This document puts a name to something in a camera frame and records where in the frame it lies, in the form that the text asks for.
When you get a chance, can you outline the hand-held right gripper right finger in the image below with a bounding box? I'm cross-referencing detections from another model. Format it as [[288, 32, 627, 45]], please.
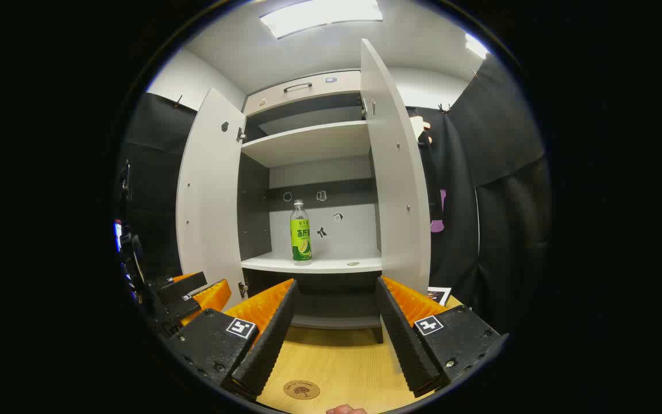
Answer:
[[374, 275, 509, 399]]

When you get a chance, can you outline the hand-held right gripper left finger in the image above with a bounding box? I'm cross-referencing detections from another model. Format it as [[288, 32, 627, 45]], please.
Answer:
[[164, 278, 300, 401]]

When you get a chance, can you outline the round brown coaster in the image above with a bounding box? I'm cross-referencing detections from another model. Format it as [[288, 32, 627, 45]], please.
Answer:
[[283, 379, 321, 400]]

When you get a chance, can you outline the grey cabinet door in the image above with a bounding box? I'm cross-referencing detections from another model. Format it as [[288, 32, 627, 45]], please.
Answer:
[[360, 39, 432, 369], [176, 87, 248, 314]]

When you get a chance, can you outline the green label plastic bottle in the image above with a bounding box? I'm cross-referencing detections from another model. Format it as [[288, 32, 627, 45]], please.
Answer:
[[290, 200, 313, 266]]

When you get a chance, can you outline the grey cabinet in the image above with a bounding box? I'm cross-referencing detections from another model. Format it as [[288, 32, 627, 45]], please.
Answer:
[[238, 69, 386, 346]]

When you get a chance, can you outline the grey cabinet drawer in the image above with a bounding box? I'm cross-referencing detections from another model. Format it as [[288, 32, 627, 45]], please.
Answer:
[[243, 70, 362, 116]]

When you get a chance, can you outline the black backdrop cloth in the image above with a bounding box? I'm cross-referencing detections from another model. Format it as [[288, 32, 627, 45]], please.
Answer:
[[114, 55, 553, 335]]

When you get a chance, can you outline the small ceiling light panel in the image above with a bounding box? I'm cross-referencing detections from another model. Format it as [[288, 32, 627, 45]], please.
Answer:
[[465, 33, 490, 60]]

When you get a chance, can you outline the large ceiling light panel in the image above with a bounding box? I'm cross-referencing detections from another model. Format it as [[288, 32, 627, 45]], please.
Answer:
[[259, 0, 383, 40]]

